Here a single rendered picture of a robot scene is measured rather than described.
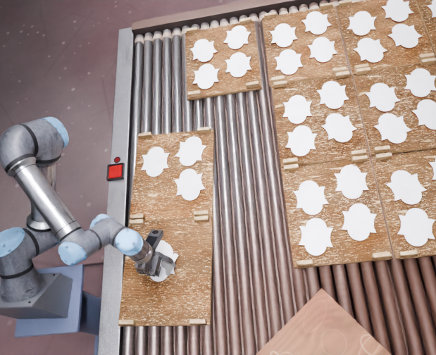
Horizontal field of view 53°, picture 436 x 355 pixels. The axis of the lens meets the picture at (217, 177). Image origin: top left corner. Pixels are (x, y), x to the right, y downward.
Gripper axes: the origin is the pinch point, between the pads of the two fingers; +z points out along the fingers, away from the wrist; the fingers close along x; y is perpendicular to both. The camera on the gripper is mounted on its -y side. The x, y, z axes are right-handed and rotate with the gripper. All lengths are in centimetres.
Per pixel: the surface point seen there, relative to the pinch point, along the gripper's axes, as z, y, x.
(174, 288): 2.4, 8.4, 6.5
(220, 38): 2, -113, 2
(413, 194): 1, -38, 90
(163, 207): 2.3, -23.2, -5.8
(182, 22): 2, -123, -20
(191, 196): 1.5, -29.1, 5.7
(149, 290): 2.4, 10.6, -3.0
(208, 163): 2.3, -45.1, 9.5
